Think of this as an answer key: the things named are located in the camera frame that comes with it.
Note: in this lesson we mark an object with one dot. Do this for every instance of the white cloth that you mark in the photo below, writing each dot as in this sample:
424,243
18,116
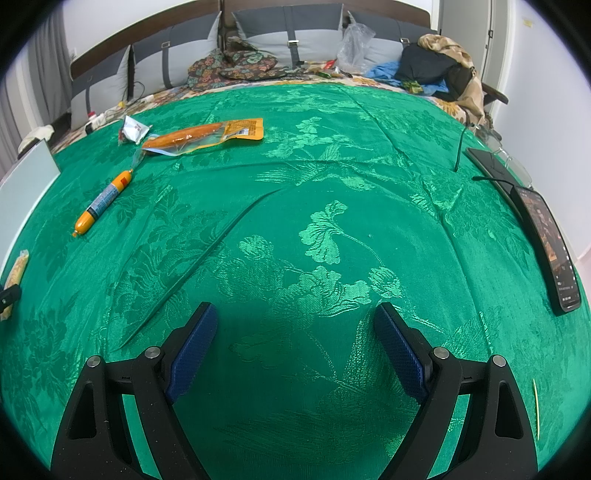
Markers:
39,134

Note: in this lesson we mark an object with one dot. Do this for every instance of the dark wooden chair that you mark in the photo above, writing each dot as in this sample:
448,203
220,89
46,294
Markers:
496,94

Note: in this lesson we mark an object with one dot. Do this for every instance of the white bottle with red cap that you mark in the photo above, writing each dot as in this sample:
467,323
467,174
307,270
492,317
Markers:
94,121

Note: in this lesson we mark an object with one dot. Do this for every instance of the dark floral cloth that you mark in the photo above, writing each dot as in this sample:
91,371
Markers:
231,64

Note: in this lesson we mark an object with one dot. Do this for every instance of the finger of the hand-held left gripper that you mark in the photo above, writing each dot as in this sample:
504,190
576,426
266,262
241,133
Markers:
10,297

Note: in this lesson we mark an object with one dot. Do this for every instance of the black tablet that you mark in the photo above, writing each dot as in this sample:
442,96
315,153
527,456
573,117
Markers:
489,164

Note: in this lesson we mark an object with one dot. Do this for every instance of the thin yellow stick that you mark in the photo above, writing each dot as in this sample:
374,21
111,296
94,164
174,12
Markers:
536,406

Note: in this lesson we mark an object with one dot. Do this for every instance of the smartphone with lit screen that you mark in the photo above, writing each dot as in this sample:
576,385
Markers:
551,249

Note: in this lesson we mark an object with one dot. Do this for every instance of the small green packet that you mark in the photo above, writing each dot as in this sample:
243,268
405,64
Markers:
412,86

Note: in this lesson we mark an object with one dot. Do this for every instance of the silver blue snack packet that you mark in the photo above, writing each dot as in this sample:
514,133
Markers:
134,129

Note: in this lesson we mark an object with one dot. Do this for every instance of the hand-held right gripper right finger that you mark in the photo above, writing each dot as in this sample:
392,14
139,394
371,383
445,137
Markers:
398,350

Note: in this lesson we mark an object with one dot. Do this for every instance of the green floral blanket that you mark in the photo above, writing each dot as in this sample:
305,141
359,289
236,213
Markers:
295,184

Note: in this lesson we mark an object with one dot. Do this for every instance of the small red wrapper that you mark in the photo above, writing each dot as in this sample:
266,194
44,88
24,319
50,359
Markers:
328,64

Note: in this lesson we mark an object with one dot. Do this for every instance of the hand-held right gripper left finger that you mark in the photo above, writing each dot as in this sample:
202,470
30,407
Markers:
196,350

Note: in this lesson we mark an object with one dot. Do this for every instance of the beige cracker packet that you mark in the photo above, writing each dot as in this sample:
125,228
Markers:
16,267

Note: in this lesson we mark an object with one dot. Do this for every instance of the blue cloth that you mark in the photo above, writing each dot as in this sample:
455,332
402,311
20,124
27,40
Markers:
383,71

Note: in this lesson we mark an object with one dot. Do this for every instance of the pale grey panel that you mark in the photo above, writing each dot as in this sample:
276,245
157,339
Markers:
23,198

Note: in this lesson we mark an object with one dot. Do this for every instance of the clear plastic bag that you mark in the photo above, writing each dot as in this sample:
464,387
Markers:
355,46

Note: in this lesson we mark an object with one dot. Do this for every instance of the grey curtain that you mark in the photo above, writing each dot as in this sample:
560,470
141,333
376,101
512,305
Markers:
46,60

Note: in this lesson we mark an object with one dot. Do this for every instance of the black bag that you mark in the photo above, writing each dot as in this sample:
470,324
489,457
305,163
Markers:
422,62

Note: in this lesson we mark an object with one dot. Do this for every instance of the orange sausage pouch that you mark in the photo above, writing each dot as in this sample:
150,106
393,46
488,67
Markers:
194,134

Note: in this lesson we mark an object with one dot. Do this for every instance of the white door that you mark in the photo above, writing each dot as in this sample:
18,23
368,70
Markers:
471,27

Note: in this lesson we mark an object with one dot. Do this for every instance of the orange sausage stick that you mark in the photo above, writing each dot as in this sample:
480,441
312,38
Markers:
104,201

